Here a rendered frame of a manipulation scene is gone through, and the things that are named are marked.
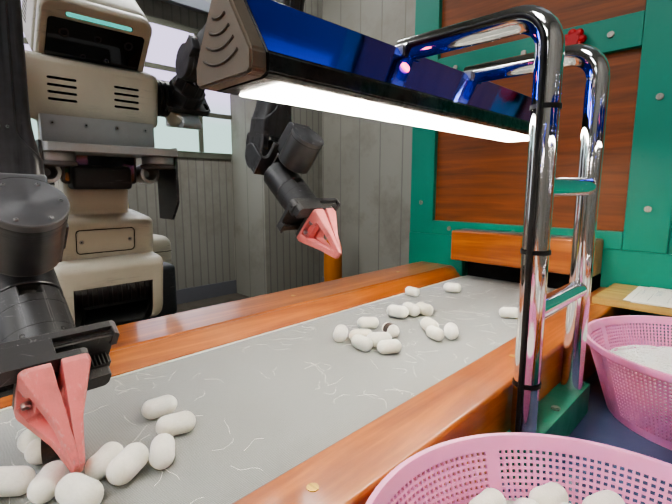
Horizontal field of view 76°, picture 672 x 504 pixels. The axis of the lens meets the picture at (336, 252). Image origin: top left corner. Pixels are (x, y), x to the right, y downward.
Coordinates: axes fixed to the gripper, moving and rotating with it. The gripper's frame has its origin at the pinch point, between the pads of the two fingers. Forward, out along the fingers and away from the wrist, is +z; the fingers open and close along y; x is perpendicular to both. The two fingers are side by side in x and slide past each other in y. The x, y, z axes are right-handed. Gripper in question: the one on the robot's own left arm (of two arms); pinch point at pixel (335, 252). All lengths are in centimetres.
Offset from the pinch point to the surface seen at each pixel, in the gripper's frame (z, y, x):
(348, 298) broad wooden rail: 2.3, 9.1, 11.4
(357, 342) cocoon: 14.9, -6.4, 1.2
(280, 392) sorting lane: 17.4, -20.9, 0.9
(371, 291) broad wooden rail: 2.0, 15.8, 11.4
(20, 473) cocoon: 16.2, -43.8, 0.0
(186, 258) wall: -191, 115, 226
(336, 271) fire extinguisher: -111, 193, 167
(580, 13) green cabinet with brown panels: -15, 49, -45
